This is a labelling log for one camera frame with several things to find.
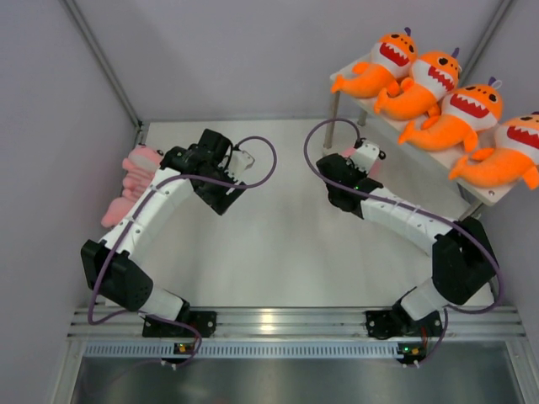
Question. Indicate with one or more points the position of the orange shark plush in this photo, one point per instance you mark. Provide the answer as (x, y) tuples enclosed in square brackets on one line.
[(389, 62), (513, 157), (431, 77), (465, 113)]

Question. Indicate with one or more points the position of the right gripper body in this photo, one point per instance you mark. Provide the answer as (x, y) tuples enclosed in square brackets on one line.
[(360, 173)]

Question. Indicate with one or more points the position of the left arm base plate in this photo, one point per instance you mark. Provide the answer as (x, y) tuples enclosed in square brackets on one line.
[(204, 322)]

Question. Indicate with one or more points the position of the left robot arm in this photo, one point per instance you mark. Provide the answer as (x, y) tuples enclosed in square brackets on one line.
[(112, 265)]

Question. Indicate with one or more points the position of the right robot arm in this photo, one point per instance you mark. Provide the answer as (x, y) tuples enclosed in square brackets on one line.
[(462, 259)]

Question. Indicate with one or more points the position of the white two-tier shelf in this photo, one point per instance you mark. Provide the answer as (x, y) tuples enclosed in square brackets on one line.
[(415, 175)]

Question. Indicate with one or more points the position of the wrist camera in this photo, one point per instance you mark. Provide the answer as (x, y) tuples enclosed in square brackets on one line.
[(365, 156), (237, 164)]

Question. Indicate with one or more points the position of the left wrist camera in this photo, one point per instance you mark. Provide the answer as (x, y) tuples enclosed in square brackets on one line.
[(237, 164)]

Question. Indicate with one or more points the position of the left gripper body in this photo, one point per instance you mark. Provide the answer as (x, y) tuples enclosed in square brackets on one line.
[(216, 195)]

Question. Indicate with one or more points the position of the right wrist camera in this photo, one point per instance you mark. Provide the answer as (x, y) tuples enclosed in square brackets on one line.
[(365, 156)]

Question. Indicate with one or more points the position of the white slotted cable duct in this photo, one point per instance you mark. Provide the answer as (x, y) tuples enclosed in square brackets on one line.
[(245, 350)]

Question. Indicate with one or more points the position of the aluminium rail frame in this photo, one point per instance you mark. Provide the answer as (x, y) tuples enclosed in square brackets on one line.
[(344, 323)]

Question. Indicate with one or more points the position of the pink striped plush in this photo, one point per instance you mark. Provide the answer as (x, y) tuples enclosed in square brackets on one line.
[(375, 170), (140, 166)]

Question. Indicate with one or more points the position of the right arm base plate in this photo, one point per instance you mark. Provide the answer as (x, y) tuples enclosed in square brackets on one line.
[(385, 324)]

